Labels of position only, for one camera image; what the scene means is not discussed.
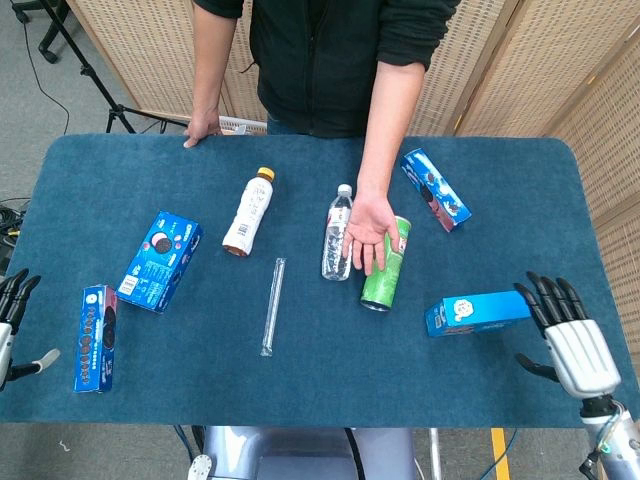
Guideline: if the black tripod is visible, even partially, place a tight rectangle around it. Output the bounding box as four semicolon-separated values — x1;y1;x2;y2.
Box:
37;0;189;135

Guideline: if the person's right hand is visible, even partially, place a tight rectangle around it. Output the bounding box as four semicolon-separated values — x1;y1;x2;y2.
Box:
183;110;224;150

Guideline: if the long blue Oreo box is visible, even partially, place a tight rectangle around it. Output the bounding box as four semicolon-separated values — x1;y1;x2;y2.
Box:
401;148;473;234

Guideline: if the black office chair base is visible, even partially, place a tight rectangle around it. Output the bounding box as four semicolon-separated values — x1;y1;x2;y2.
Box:
9;0;71;65

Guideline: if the clear wrapped straw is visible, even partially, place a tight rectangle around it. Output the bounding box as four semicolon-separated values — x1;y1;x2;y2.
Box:
259;257;288;358

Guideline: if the white bottle yellow cap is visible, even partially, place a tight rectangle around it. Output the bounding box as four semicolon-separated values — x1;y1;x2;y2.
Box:
221;166;276;258

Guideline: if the bundle of floor cables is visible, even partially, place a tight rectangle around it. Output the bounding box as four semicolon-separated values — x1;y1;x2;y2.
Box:
0;197;31;251

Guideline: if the wicker folding screen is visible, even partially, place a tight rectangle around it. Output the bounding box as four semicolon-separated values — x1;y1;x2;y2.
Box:
67;0;640;480

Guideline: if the blue table mat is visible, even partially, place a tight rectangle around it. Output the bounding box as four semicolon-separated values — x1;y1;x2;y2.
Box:
0;133;634;430

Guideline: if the person's left forearm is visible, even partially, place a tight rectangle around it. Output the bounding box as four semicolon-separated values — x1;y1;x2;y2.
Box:
355;59;427;199

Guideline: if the green chips can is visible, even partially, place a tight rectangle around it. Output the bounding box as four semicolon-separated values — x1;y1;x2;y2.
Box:
360;215;413;313

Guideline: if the person's left hand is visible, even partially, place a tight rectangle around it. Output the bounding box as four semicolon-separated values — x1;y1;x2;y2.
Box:
342;192;403;275

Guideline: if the clear water bottle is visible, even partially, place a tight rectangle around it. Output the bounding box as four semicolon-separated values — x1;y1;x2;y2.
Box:
320;183;355;282

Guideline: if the wide blue Oreo box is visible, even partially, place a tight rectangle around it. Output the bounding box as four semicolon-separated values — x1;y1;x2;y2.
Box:
115;210;205;315

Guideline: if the silver robot torso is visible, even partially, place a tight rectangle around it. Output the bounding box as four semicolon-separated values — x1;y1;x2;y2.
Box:
187;425;419;480

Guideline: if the white basket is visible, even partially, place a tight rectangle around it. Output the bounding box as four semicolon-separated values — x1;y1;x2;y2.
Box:
218;115;269;136

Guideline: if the person's torso black jacket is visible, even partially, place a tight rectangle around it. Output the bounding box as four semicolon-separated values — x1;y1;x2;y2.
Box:
192;0;461;140

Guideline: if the slim blue Oreo box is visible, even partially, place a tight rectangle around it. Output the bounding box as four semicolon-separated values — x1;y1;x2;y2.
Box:
73;284;119;394

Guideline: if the person's right forearm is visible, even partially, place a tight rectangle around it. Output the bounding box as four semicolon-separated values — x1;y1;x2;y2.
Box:
191;3;239;120

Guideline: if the robot left five-finger hand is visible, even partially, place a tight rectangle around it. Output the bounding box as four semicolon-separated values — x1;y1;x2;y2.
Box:
0;268;61;392

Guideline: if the blue chocolate chip cookie box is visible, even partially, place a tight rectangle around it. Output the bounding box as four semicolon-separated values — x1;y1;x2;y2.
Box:
424;290;533;339

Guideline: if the robot right five-finger hand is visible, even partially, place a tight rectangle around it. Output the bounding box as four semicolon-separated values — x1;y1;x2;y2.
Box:
513;271;623;400

